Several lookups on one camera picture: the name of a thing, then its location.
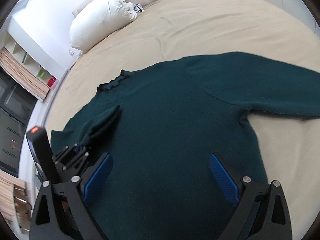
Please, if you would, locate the dark window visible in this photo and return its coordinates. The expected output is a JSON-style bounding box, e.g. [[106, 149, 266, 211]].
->
[[0, 69, 37, 177]]

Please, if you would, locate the beige striped curtain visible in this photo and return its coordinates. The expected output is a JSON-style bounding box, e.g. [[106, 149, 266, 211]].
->
[[1, 48, 50, 101]]

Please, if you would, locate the white wall shelf unit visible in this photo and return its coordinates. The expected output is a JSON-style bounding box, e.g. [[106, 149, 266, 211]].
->
[[4, 32, 58, 89]]

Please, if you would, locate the black white striped cloth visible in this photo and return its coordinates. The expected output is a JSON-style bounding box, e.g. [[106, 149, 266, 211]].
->
[[134, 3, 144, 14]]

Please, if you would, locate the beige bed sheet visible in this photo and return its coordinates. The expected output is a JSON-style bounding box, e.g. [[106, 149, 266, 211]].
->
[[47, 0, 319, 239]]

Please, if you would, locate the white pillow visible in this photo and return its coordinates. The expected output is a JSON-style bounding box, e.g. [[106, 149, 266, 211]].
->
[[69, 0, 137, 52]]

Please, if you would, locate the red box on shelf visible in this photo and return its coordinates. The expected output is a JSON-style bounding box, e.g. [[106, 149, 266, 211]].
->
[[47, 76, 56, 87]]

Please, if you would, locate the dark green knit sweater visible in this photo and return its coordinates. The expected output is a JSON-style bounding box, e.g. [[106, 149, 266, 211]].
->
[[51, 53, 319, 239]]

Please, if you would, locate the clear plastic bottle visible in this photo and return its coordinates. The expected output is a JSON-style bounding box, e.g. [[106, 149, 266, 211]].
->
[[69, 49, 82, 60]]

